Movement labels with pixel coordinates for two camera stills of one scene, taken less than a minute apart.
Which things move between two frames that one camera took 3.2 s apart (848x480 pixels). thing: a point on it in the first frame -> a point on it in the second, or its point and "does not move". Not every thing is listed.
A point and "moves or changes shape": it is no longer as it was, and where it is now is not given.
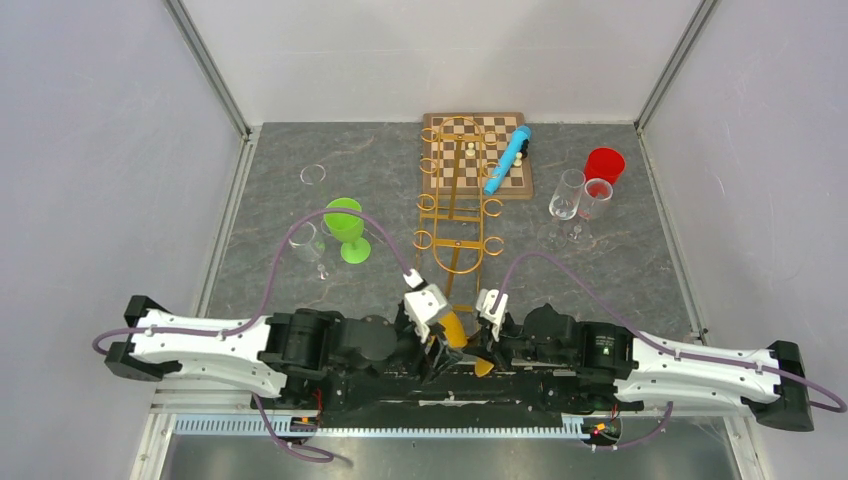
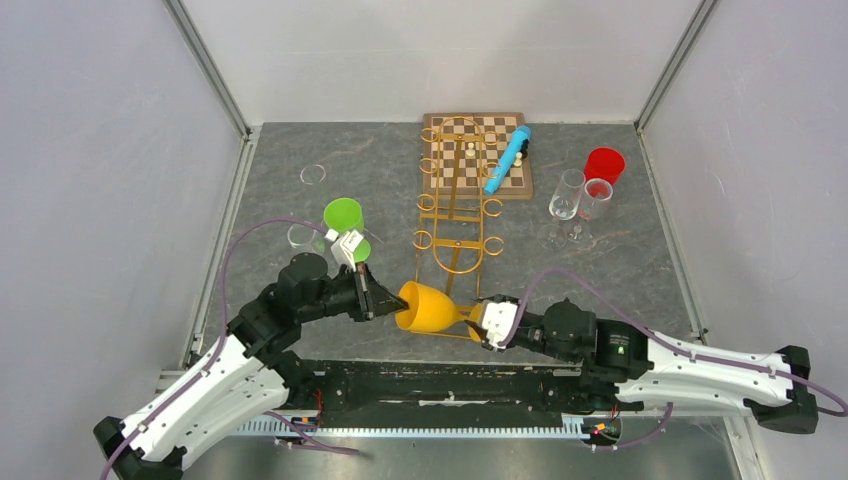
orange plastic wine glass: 458,339 moves or changes shape
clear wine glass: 312,174 does not move
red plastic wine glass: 604,163 does not move
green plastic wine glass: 348,229 does not move
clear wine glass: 597,192 does not move
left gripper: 441,356 -> 372,300
